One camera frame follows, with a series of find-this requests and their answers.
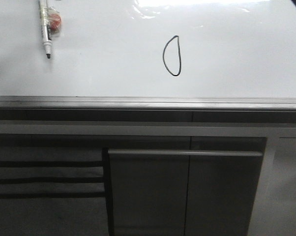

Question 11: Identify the white whiteboard marker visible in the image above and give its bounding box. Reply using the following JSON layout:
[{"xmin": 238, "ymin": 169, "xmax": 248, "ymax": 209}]
[{"xmin": 38, "ymin": 0, "xmax": 62, "ymax": 59}]

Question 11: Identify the white whiteboard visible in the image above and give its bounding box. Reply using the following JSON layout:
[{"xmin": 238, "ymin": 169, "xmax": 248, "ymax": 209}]
[{"xmin": 0, "ymin": 0, "xmax": 296, "ymax": 111}]

